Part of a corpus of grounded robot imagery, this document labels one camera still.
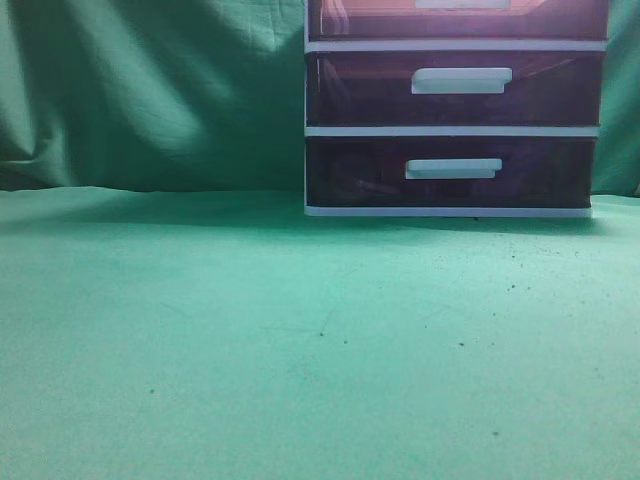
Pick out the green cloth backdrop and cover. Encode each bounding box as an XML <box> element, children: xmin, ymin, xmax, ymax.
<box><xmin>1</xmin><ymin>1</ymin><xmax>639</xmax><ymax>479</ymax></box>

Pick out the translucent brown drawer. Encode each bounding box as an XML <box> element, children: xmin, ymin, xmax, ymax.
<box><xmin>306</xmin><ymin>51</ymin><xmax>604</xmax><ymax>127</ymax></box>
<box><xmin>307</xmin><ymin>0</ymin><xmax>609</xmax><ymax>40</ymax></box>
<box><xmin>306</xmin><ymin>137</ymin><xmax>595</xmax><ymax>209</ymax></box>

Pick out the white plastic drawer cabinet frame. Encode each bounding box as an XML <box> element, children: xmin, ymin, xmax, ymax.
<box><xmin>304</xmin><ymin>1</ymin><xmax>608</xmax><ymax>218</ymax></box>

